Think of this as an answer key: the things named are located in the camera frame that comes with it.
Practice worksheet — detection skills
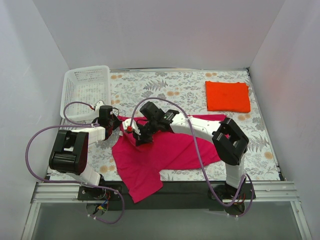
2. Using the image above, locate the magenta t shirt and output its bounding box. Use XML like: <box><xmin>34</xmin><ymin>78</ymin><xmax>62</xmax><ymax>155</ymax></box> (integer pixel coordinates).
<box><xmin>111</xmin><ymin>114</ymin><xmax>228</xmax><ymax>204</ymax></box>

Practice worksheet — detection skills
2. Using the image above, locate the white plastic basket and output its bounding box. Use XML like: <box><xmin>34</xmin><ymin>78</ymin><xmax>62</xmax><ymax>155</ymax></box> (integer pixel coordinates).
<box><xmin>60</xmin><ymin>65</ymin><xmax>111</xmax><ymax>118</ymax></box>

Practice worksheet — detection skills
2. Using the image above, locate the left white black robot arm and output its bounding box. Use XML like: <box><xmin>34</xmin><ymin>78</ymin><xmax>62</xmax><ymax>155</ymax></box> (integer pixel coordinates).
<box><xmin>49</xmin><ymin>105</ymin><xmax>122</xmax><ymax>200</ymax></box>

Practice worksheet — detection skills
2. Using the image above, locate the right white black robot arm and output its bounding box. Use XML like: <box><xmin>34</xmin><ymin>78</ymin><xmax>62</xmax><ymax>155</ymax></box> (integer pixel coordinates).
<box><xmin>124</xmin><ymin>101</ymin><xmax>249</xmax><ymax>199</ymax></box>

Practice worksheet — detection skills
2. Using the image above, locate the floral table mat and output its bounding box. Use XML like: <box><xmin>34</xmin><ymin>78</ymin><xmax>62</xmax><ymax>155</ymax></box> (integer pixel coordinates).
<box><xmin>62</xmin><ymin>70</ymin><xmax>280</xmax><ymax>181</ymax></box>

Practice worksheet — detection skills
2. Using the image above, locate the folded orange t shirt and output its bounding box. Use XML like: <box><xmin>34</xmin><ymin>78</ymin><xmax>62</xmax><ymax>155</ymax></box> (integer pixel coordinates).
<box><xmin>205</xmin><ymin>81</ymin><xmax>251</xmax><ymax>113</ymax></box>

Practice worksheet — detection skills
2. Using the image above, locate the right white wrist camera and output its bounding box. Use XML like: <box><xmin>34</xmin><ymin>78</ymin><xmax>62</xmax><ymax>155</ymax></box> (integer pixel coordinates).
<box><xmin>122</xmin><ymin>118</ymin><xmax>141</xmax><ymax>135</ymax></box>

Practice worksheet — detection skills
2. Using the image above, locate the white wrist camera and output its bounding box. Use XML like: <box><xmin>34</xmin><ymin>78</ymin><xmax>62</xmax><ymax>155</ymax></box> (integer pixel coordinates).
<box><xmin>93</xmin><ymin>100</ymin><xmax>105</xmax><ymax>112</ymax></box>
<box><xmin>122</xmin><ymin>118</ymin><xmax>141</xmax><ymax>135</ymax></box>

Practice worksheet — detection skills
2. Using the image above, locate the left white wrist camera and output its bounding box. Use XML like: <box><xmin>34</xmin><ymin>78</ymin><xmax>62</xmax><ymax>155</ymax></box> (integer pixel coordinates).
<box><xmin>93</xmin><ymin>100</ymin><xmax>105</xmax><ymax>112</ymax></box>

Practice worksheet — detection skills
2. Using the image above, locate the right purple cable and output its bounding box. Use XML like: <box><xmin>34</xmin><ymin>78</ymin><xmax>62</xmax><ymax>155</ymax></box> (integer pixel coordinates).
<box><xmin>129</xmin><ymin>97</ymin><xmax>256</xmax><ymax>218</ymax></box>

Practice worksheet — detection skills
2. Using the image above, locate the purple cable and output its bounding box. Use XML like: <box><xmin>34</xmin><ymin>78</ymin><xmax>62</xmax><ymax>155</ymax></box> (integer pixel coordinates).
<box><xmin>129</xmin><ymin>97</ymin><xmax>256</xmax><ymax>218</ymax></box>
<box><xmin>25</xmin><ymin>101</ymin><xmax>125</xmax><ymax>224</ymax></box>

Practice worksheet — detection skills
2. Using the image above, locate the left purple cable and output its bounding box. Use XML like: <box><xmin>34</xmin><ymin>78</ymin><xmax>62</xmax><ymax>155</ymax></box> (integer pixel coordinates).
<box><xmin>25</xmin><ymin>101</ymin><xmax>125</xmax><ymax>224</ymax></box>

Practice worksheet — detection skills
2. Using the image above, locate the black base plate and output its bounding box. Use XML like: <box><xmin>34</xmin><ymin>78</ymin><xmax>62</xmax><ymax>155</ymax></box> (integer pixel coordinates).
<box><xmin>77</xmin><ymin>181</ymin><xmax>256</xmax><ymax>211</ymax></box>

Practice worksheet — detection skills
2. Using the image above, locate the aluminium frame rail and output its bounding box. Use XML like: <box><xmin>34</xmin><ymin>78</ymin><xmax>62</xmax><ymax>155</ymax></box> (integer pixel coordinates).
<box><xmin>19</xmin><ymin>181</ymin><xmax>83</xmax><ymax>240</ymax></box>

